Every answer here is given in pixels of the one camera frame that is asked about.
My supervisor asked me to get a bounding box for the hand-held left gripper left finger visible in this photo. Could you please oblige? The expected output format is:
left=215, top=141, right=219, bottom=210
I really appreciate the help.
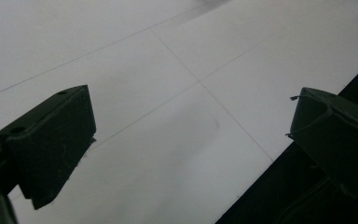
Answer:
left=0, top=84, right=97, bottom=211

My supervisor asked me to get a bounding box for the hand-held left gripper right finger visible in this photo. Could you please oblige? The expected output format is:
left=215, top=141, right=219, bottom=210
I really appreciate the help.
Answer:
left=285, top=87, right=358, bottom=200

